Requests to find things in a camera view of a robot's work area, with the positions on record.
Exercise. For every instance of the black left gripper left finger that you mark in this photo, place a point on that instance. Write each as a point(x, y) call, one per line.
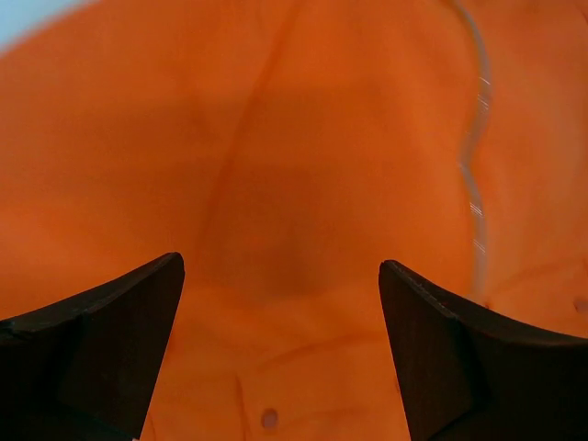
point(85, 368)

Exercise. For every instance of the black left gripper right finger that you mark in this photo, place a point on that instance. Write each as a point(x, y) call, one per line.
point(468, 373)

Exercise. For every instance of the orange zip-up jacket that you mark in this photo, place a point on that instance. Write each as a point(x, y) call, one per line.
point(286, 149)

